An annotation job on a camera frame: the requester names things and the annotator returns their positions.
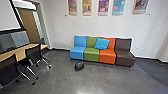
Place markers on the black trash bag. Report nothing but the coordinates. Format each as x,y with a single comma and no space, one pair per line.
79,65

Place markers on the brown wooden door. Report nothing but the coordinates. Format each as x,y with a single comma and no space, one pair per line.
29,25

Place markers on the blue sofa seat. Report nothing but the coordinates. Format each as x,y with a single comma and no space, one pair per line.
78,51

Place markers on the green sofa seat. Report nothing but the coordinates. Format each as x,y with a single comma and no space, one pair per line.
91,54

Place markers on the blue cushion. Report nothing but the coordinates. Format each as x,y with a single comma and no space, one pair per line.
101,43

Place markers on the orange sofa seat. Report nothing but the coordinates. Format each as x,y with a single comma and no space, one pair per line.
107,56

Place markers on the brown sofa seat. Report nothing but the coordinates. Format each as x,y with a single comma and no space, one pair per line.
125,55

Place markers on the black office chair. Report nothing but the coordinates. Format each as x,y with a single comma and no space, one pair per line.
34,52
8,70

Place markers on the grey desk panel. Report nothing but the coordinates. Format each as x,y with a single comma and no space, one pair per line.
20,38
6,42

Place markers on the wooden desk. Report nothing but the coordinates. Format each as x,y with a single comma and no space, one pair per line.
18,51

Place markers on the white wall outlet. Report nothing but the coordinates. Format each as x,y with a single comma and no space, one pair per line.
65,42
137,48

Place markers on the yellow wall poster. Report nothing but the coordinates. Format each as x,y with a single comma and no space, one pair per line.
87,6

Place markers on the pink wall poster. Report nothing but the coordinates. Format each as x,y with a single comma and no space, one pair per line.
72,6

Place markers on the purple wall poster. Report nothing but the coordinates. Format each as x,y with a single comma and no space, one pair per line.
103,6

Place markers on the peach wall poster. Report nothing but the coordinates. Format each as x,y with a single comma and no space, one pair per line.
140,6

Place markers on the white wall board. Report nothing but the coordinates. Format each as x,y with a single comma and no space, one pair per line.
8,13

